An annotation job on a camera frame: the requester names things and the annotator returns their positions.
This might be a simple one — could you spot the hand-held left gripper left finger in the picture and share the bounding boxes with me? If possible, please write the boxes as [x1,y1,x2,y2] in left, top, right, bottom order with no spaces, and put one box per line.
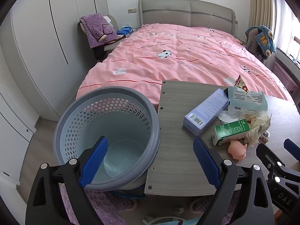
[25,136,109,225]

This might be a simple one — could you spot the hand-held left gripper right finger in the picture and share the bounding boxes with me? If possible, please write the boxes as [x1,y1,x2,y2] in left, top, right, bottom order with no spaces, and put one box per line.
[193,136,275,225]

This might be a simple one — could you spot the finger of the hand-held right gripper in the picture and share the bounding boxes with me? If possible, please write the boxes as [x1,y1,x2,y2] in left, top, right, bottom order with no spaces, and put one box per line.
[283,138,300,156]
[255,142,285,176]

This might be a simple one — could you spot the cream plastic wrapper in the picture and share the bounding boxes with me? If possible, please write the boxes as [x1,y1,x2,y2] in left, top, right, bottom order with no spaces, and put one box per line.
[244,112,272,148]

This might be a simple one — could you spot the pink pig toy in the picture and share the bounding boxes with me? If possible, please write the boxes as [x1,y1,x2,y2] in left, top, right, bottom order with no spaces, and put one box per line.
[228,139,248,161]

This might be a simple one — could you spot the teal plastic packet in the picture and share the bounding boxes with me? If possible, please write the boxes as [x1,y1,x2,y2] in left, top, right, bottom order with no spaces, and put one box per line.
[234,92,268,116]

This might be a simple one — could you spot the lavender cardboard box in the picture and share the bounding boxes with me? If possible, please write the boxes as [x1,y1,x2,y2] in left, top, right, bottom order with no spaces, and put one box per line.
[183,88,229,136]

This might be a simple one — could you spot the blue-grey perforated plastic basket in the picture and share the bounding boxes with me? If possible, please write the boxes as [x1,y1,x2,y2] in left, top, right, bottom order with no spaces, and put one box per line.
[53,86,161,191]

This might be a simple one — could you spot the grey wooden table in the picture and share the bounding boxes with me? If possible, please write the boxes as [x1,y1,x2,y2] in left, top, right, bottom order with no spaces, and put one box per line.
[144,80,300,196]

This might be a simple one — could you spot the green carton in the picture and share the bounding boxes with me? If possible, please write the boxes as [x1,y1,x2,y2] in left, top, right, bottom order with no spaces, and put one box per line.
[211,119,251,147]

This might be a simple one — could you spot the pink fluffy rug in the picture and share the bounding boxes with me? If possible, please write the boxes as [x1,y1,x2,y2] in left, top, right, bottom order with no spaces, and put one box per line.
[60,187,218,225]

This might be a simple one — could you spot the white cotton pad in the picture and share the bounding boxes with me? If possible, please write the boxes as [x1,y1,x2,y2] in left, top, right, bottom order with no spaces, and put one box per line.
[217,110,244,123]

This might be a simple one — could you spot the pink cabinet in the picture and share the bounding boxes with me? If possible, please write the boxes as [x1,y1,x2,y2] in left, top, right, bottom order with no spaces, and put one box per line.
[273,61,299,101]

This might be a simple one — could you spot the colourful triangular wrapper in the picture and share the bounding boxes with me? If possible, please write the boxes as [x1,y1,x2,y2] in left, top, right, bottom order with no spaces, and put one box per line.
[233,74,251,93]

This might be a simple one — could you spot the white cabinet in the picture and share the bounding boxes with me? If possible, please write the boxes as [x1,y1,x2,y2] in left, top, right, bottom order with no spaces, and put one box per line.
[0,82,35,185]

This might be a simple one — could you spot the bed with pink duvet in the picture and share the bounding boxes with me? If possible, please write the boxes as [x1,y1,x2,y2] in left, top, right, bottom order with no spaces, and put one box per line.
[75,23,294,108]

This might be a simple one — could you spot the blue garment with bear patch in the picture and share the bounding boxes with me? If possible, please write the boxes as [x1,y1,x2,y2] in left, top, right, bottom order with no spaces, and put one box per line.
[245,25,277,60]

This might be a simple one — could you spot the grey chair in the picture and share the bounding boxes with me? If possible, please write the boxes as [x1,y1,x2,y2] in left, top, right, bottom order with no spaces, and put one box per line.
[245,31,260,57]

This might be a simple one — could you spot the black cloth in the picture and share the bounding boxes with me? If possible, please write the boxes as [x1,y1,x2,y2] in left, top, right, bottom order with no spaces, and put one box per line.
[93,47,105,61]

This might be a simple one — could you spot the window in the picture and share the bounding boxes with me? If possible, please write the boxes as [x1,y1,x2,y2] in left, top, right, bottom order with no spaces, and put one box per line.
[277,0,300,68]

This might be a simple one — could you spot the white wardrobe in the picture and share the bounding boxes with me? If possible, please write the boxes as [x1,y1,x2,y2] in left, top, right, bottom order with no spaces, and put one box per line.
[10,0,109,122]

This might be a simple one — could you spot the grey nightstand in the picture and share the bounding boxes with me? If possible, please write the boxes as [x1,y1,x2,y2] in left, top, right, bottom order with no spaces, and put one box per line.
[124,27,141,39]

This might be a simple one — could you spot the blue bag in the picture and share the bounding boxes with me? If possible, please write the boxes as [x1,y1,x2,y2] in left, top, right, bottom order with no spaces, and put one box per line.
[116,26,133,35]

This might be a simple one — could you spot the beige curtain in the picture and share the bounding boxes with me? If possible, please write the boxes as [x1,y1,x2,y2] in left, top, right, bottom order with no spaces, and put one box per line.
[248,0,278,32]

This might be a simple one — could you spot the beige chair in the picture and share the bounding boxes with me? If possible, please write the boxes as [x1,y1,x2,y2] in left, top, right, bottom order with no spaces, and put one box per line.
[77,14,127,62]

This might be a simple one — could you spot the grey bed headboard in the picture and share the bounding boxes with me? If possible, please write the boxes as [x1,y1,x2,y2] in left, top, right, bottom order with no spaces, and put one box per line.
[138,0,236,37]

